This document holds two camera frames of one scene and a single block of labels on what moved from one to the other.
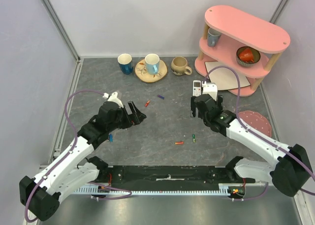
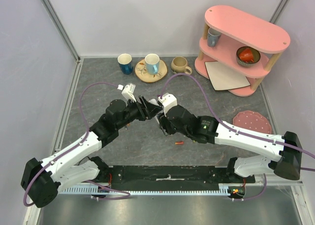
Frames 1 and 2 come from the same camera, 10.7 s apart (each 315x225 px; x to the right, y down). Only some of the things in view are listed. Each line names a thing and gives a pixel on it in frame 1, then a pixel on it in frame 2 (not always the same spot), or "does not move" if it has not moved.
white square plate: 225,78 does not move
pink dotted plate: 256,120 does not move
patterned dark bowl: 256,56 does not move
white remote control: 197,88 to 153,101
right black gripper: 205,105 to 163,124
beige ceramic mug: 179,66 does not move
